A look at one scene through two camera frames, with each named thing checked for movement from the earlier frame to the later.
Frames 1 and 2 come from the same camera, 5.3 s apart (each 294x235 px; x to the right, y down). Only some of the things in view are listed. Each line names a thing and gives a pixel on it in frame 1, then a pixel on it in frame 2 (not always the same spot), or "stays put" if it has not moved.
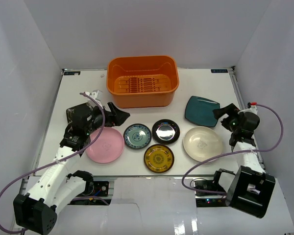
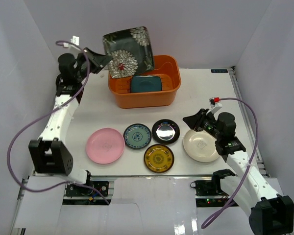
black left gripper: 110,115 -> 88,58
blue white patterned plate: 137,136 stays put
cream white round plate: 200,143 stays put
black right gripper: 230,109 -> 196,121
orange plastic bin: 140,82 stays put
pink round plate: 109,147 stays put
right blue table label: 219,71 stays put
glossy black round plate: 165,131 stays put
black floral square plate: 81,114 -> 131,52
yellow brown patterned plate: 159,158 stays put
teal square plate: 200,110 -> 145,83
